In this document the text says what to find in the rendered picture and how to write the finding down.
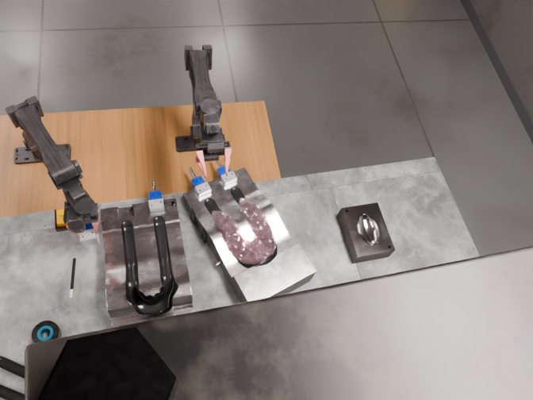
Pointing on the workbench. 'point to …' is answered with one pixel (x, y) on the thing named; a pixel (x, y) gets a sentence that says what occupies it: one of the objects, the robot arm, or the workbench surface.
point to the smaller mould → (365, 232)
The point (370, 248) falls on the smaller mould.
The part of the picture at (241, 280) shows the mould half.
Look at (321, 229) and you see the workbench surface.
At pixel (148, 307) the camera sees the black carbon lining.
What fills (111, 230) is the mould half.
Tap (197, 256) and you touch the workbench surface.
